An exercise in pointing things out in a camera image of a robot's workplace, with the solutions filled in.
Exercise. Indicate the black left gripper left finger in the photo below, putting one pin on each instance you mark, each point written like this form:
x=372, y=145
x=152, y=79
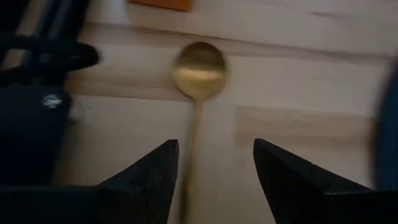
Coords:
x=133, y=193

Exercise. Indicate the dark blue round placemat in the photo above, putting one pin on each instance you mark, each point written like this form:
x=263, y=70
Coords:
x=388, y=130

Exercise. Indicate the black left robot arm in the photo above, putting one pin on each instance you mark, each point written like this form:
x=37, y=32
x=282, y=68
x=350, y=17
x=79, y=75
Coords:
x=31, y=140

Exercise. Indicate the orange cereal box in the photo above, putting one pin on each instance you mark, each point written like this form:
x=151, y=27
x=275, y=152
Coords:
x=168, y=3

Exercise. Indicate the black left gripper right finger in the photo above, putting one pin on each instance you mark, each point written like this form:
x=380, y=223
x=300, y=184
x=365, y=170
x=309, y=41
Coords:
x=304, y=193

